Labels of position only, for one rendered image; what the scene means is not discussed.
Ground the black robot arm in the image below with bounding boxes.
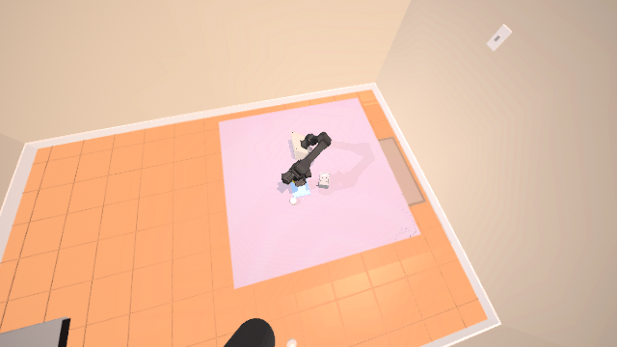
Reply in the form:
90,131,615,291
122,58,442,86
281,131,332,187

